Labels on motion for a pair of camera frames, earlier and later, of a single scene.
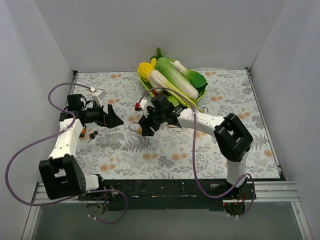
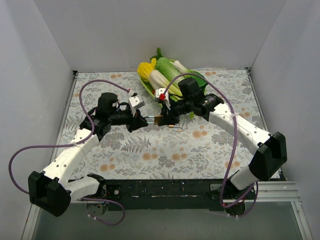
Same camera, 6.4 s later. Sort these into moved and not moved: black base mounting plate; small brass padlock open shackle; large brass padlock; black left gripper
Moved: large brass padlock; black left gripper
Not moved: small brass padlock open shackle; black base mounting plate
